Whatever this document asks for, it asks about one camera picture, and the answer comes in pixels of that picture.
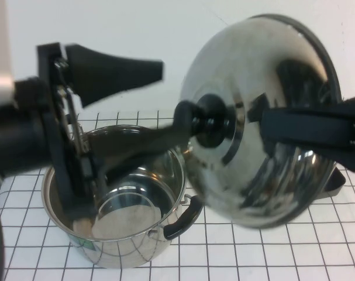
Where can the white black-grid tablecloth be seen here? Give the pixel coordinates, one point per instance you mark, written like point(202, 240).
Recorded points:
point(282, 254)

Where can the dark grey plastic drip tray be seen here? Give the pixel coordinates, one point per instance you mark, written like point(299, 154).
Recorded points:
point(336, 184)

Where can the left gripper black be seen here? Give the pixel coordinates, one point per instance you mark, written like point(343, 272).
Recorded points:
point(77, 187)

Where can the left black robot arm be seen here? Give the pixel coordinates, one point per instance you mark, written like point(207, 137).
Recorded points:
point(19, 140)

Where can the steel pot lid black knob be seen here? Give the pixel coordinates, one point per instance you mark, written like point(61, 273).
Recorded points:
point(276, 73)

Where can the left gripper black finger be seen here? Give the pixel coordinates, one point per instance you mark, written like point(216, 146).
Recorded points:
point(113, 73)

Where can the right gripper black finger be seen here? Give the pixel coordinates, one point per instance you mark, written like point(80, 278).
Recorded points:
point(311, 128)
point(354, 101)

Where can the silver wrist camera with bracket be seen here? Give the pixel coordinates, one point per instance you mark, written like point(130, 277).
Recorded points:
point(0, 58)

